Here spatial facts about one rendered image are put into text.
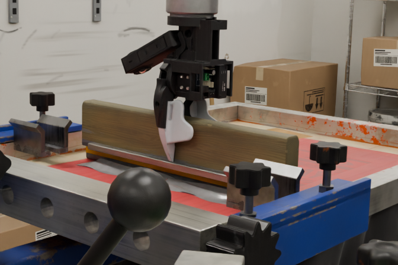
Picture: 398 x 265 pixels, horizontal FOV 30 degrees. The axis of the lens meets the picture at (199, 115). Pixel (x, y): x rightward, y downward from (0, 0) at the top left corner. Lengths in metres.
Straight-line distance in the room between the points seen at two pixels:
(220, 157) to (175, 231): 0.40
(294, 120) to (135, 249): 0.91
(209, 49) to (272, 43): 3.77
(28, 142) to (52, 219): 0.43
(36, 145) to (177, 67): 0.27
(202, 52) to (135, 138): 0.19
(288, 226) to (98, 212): 0.22
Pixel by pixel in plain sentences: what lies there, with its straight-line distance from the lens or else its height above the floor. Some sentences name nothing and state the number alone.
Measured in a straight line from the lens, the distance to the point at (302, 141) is 1.46.
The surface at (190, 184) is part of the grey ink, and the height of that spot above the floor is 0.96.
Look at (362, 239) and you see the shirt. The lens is 1.19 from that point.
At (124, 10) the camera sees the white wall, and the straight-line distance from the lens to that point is 3.78.
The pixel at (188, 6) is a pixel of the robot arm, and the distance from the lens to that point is 1.04.
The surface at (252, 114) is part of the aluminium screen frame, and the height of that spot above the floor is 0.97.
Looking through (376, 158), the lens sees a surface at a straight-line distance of 1.35.
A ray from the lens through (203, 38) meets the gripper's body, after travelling 1.04.
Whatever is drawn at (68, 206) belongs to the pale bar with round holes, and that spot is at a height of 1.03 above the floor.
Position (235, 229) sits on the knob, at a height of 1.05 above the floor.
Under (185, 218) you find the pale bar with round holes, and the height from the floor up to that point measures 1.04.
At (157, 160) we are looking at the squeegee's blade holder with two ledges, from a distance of 1.11.
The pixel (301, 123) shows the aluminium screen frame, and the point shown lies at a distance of 1.55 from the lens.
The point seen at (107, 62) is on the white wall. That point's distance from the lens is 3.73.
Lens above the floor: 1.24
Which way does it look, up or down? 10 degrees down
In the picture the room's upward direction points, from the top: 2 degrees clockwise
